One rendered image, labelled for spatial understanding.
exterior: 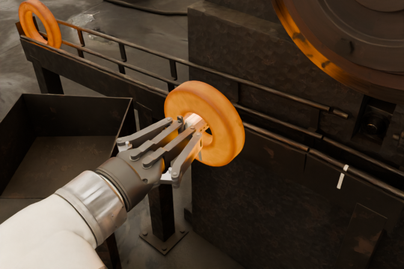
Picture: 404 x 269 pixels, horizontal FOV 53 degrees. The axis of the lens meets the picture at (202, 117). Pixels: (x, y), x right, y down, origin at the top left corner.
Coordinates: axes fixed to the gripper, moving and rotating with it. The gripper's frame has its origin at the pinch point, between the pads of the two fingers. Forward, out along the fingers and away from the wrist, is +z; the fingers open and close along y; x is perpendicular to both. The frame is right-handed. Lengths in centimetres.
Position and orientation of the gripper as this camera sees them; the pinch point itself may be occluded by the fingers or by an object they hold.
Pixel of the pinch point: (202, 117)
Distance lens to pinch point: 68.0
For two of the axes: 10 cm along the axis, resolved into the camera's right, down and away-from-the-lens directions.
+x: -0.3, -7.6, -6.5
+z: 6.3, -5.2, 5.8
